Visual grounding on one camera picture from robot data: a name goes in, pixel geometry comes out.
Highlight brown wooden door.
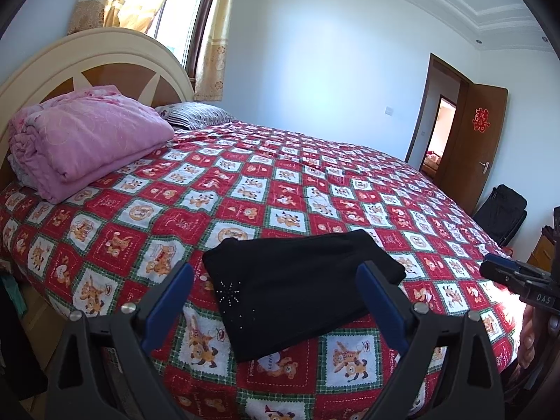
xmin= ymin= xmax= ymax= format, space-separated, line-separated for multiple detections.
xmin=435 ymin=83 xmax=509 ymax=216

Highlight bed with red patterned cover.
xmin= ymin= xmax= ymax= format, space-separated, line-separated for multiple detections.
xmin=0 ymin=120 xmax=526 ymax=420

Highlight yellow patterned curtain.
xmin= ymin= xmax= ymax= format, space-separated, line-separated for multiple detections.
xmin=194 ymin=0 xmax=242 ymax=102
xmin=67 ymin=0 xmax=187 ymax=36

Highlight black bag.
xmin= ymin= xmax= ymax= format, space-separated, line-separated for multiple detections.
xmin=473 ymin=184 xmax=528 ymax=247

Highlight window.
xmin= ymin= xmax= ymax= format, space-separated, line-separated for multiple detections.
xmin=155 ymin=0 xmax=225 ymax=69

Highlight person's right hand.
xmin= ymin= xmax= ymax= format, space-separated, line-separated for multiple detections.
xmin=517 ymin=301 xmax=560 ymax=371

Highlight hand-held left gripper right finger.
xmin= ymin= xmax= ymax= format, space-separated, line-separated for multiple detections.
xmin=355 ymin=261 xmax=505 ymax=420

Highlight teal cloth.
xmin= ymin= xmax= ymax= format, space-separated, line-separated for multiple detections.
xmin=0 ymin=271 xmax=28 ymax=318

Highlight folded pink quilt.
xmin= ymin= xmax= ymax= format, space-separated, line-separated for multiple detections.
xmin=8 ymin=85 xmax=175 ymax=204

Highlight wooden nightstand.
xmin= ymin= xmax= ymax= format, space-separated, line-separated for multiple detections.
xmin=527 ymin=225 xmax=559 ymax=268

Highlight striped pillow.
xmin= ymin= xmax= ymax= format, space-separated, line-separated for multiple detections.
xmin=154 ymin=102 xmax=237 ymax=131

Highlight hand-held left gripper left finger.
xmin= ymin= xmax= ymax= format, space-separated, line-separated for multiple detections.
xmin=45 ymin=261 xmax=195 ymax=420

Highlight cream and wood headboard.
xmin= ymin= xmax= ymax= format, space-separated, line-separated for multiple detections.
xmin=0 ymin=27 xmax=196 ymax=187

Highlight red paper door decoration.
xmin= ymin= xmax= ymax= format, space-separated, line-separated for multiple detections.
xmin=472 ymin=106 xmax=492 ymax=132

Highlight brown door frame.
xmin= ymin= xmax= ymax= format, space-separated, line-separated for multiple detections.
xmin=404 ymin=52 xmax=476 ymax=172

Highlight black pants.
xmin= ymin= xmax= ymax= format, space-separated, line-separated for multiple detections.
xmin=202 ymin=229 xmax=408 ymax=363

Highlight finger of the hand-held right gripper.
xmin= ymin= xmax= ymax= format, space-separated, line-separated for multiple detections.
xmin=479 ymin=253 xmax=553 ymax=293

